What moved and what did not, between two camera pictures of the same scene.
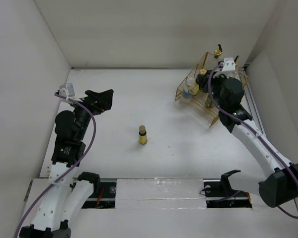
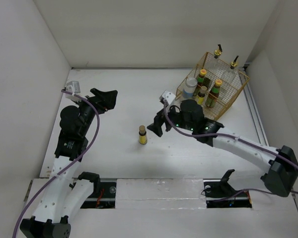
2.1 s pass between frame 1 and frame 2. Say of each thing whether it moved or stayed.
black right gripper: moved
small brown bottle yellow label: moved
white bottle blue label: stayed
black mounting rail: stayed
